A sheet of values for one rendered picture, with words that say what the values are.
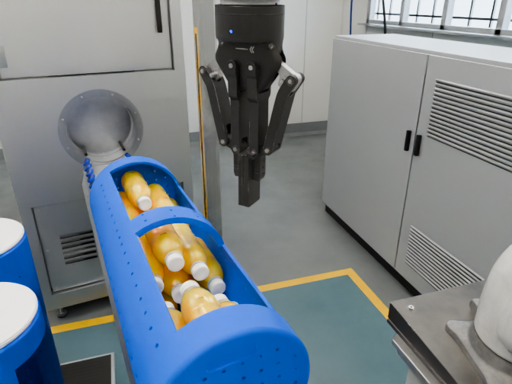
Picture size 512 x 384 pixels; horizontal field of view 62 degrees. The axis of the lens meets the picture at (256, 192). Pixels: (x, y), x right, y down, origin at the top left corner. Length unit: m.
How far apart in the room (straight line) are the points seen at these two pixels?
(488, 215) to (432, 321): 1.26
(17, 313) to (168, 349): 0.52
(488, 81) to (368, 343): 1.43
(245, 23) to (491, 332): 0.70
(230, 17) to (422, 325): 0.77
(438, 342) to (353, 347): 1.49
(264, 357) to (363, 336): 1.83
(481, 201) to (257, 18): 1.90
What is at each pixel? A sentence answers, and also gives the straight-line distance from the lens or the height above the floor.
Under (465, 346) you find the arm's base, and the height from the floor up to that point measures 1.06.
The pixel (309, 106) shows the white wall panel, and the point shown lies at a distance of 5.91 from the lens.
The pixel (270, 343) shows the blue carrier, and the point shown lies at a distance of 0.71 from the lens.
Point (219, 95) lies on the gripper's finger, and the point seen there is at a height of 1.58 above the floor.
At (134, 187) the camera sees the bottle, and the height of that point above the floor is 1.19.
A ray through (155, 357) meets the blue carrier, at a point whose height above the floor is 1.18.
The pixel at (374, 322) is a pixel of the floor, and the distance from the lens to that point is 2.64.
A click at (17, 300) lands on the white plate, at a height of 1.04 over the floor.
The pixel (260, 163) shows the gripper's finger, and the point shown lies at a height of 1.51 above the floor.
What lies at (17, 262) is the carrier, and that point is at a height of 0.97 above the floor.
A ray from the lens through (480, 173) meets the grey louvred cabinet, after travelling 2.24.
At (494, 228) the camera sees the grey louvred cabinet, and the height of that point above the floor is 0.73.
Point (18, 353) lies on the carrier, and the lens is 1.11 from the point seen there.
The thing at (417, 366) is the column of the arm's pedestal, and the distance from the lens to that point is 1.00.
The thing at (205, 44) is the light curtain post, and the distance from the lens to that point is 1.57.
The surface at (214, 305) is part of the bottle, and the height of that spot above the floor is 1.19.
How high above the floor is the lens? 1.69
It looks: 24 degrees down
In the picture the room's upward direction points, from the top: straight up
